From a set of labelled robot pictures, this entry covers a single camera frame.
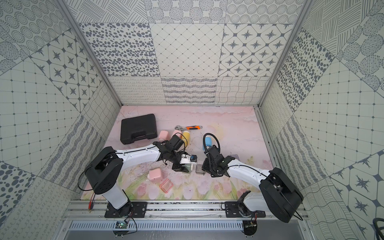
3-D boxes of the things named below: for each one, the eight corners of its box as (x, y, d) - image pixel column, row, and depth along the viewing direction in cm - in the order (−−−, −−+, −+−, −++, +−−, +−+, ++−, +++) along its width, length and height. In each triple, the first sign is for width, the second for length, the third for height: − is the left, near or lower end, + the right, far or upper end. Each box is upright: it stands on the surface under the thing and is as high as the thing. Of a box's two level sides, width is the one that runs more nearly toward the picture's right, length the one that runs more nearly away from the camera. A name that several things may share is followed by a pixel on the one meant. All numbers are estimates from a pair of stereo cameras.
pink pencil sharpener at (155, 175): (152, 184, 83) (149, 180, 78) (152, 174, 87) (148, 170, 81) (162, 181, 84) (160, 177, 79) (161, 172, 88) (159, 167, 82)
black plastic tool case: (123, 145, 99) (119, 141, 95) (124, 122, 112) (121, 118, 107) (157, 137, 103) (156, 133, 99) (155, 117, 116) (154, 112, 111)
